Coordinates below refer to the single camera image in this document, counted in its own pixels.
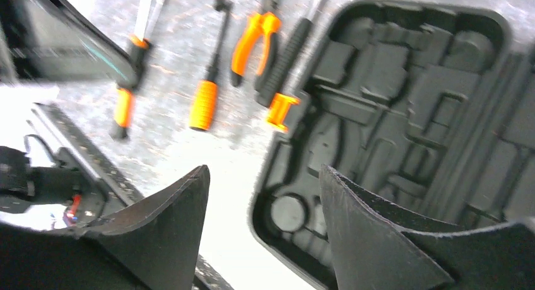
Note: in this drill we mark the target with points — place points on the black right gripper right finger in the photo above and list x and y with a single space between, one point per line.
377 244

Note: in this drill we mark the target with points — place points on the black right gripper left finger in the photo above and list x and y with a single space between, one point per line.
152 244

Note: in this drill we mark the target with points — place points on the black plastic tool case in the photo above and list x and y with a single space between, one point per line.
425 105

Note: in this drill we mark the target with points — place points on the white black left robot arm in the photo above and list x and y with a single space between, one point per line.
51 41

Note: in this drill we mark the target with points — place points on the steel claw hammer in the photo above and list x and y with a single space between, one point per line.
287 57

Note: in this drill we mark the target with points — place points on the small orange black screwdriver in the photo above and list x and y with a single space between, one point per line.
139 46

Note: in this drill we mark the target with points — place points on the large orange handle screwdriver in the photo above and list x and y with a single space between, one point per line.
204 103

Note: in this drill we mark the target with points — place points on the orange handle pliers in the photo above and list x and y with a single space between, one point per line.
264 24

